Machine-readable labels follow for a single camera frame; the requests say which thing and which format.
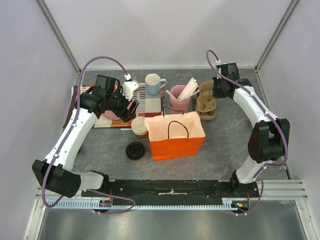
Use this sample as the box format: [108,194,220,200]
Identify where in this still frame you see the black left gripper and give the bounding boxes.
[106,85,139,123]

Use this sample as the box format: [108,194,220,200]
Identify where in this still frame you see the brown cardboard cup carrier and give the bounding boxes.
[195,79,217,121]

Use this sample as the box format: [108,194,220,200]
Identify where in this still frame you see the black plastic cup lid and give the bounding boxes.
[125,141,146,160]

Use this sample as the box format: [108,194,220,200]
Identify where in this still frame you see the brown paper coffee cup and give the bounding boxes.
[131,156,145,163]

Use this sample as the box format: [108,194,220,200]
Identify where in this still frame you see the orange paper bag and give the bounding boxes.
[144,111,206,162]

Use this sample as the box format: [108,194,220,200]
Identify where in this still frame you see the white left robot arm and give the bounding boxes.
[32,75,141,198]

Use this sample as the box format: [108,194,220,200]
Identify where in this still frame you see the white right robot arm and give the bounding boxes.
[212,60,290,197]

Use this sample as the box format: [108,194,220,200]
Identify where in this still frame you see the pink polka dot plate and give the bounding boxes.
[103,110,121,121]

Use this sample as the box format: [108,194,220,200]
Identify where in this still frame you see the stack of paper cups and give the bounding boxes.
[131,116,149,140]

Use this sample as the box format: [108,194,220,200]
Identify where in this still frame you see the light blue mug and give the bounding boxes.
[145,73,167,96]

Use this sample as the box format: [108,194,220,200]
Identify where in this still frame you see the pink utensil holder cup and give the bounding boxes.
[169,85,191,114]

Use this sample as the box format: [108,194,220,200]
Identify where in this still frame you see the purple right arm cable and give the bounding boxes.
[205,49,290,217]

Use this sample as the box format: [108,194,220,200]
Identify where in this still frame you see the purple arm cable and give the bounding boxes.
[205,49,290,217]
[40,56,137,216]

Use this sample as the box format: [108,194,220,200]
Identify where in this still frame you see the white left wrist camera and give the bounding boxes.
[122,80,141,101]

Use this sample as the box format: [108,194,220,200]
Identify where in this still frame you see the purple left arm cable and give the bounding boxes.
[40,56,137,216]

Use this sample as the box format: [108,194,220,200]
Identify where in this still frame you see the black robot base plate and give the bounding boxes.
[98,179,259,204]

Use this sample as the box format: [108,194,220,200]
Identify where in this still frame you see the grey cable duct rail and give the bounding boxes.
[54,198,249,211]

